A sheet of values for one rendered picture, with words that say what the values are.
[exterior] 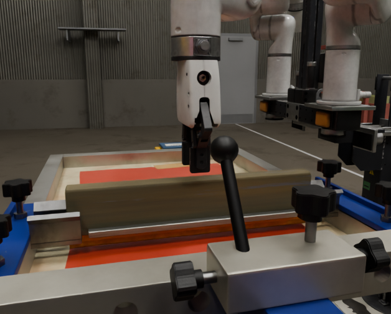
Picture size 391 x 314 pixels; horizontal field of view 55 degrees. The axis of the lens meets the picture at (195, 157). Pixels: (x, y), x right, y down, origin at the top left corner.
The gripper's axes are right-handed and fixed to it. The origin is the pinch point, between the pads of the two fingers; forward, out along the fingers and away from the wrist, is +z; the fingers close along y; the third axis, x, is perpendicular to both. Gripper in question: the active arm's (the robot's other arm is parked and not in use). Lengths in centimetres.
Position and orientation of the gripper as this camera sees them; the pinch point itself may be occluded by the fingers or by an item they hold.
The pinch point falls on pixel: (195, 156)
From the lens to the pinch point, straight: 60.7
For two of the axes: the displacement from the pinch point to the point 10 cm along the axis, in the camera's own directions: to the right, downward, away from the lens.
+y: -2.5, -2.1, 9.5
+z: 0.0, 9.8, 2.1
